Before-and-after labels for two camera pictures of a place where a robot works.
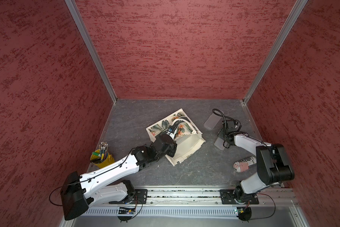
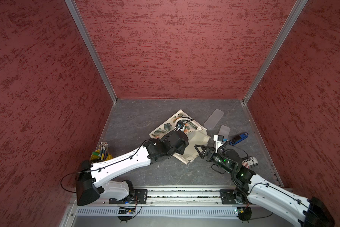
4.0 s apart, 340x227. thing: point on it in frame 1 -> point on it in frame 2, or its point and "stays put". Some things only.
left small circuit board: [125, 210] stays put
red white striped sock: [243, 165] stays put
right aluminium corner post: [296, 10] stays put
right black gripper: [220, 134] -> [205, 154]
